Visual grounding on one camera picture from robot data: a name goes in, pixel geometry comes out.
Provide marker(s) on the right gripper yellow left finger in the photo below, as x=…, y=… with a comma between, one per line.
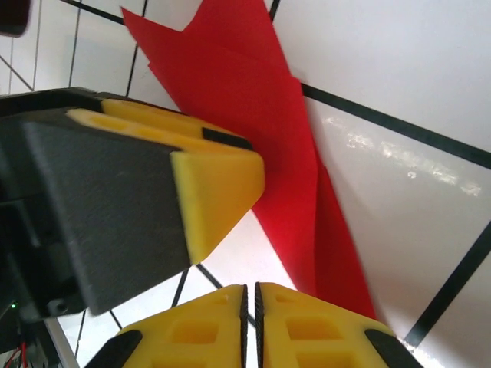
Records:
x=184, y=337

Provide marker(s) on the red cloth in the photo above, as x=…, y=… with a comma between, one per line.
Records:
x=238, y=76

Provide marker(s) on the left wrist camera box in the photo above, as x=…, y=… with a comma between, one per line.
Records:
x=13, y=17

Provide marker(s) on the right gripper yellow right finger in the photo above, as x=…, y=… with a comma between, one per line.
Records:
x=314, y=337

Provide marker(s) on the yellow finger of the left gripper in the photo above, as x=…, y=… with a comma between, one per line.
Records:
x=153, y=130
x=218, y=191

